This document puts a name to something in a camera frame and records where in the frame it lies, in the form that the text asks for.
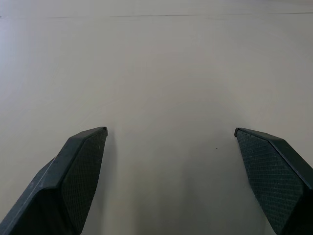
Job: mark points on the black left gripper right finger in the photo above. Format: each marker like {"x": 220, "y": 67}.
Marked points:
{"x": 274, "y": 176}

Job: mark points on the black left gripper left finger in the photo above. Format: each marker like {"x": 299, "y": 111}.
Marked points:
{"x": 66, "y": 181}

